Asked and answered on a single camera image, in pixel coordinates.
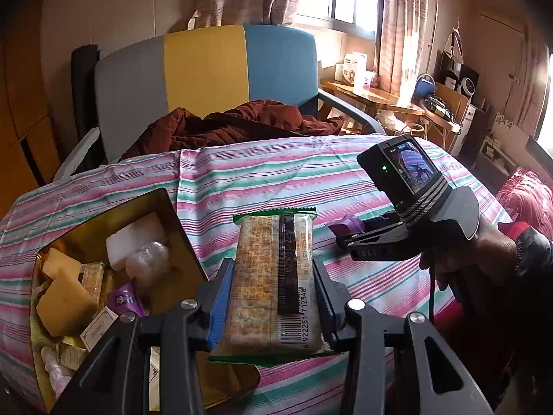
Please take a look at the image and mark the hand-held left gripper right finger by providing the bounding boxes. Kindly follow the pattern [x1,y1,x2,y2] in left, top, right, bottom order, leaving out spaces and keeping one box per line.
[313,259,493,415]

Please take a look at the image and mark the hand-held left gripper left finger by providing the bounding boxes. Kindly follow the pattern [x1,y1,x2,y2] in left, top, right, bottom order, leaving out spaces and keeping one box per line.
[52,259,236,415]

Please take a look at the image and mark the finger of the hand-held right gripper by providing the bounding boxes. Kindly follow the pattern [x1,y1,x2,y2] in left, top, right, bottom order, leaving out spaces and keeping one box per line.
[363,212,407,232]
[336,224,422,262]

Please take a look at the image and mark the purple snack packet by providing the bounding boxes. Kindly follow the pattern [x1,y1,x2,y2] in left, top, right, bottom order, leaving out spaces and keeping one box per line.
[106,283,150,318]
[326,215,366,236]

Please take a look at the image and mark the green cracker packet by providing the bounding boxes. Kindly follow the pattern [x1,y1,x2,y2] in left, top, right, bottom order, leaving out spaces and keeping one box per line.
[207,207,335,366]

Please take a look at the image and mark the gold tin box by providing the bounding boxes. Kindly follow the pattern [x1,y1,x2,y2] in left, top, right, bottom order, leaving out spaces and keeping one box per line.
[29,188,262,413]

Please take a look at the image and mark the yellow sponge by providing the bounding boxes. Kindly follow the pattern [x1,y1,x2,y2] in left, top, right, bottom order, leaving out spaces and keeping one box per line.
[42,248,81,279]
[37,268,98,338]

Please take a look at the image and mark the person's right hand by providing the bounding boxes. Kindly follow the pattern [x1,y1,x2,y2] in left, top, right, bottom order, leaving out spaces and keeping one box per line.
[420,224,519,308]

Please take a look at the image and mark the cluttered side table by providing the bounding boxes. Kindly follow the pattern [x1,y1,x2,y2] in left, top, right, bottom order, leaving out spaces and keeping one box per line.
[421,95,469,139]

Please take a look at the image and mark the wooden desk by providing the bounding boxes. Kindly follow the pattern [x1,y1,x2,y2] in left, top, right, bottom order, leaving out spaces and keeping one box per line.
[322,80,424,117]

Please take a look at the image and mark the bubble wrap bundle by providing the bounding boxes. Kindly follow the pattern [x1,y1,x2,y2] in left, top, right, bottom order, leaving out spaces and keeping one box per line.
[125,242,171,282]

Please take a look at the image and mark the white shelf unit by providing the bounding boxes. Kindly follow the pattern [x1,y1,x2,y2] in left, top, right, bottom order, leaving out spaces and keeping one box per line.
[475,134,515,174]

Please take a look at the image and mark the white appliance boxes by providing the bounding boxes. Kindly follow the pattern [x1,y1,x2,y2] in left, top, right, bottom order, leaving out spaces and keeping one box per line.
[335,52,378,91]

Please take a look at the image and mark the black speaker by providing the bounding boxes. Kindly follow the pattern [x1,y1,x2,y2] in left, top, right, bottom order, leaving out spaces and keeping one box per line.
[436,49,480,96]

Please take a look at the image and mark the white foam block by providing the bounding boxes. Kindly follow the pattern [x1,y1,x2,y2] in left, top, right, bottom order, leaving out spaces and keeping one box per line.
[106,213,169,271]

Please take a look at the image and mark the red blanket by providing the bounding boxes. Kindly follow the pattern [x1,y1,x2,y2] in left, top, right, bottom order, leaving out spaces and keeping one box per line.
[497,168,553,225]

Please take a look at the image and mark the white patterned card box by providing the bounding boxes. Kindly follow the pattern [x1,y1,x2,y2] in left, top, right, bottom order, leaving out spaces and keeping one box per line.
[80,307,119,353]

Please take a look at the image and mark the small cracker packet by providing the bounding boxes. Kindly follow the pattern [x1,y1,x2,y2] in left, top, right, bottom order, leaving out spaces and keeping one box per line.
[80,261,106,307]

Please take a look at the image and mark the striped tablecloth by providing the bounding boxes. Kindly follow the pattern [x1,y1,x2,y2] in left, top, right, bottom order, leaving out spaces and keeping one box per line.
[0,134,513,415]

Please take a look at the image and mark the maroon jacket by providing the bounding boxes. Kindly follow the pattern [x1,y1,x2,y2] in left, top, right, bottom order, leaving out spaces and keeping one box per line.
[121,99,346,160]

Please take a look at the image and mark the grey yellow blue armchair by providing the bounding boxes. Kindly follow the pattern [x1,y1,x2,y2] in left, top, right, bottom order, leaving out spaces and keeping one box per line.
[54,24,385,178]

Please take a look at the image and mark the wooden wardrobe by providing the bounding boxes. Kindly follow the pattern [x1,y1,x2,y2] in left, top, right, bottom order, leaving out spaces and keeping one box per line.
[0,0,61,217]

